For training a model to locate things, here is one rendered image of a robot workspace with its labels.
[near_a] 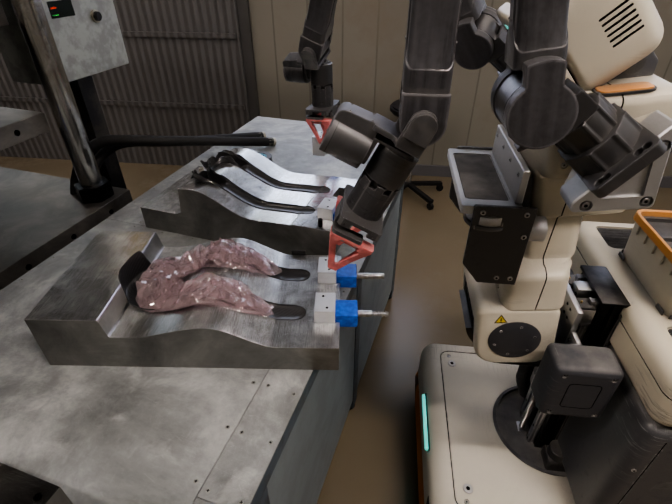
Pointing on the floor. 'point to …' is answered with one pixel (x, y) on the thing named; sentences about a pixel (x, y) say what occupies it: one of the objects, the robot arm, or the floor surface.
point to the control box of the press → (74, 58)
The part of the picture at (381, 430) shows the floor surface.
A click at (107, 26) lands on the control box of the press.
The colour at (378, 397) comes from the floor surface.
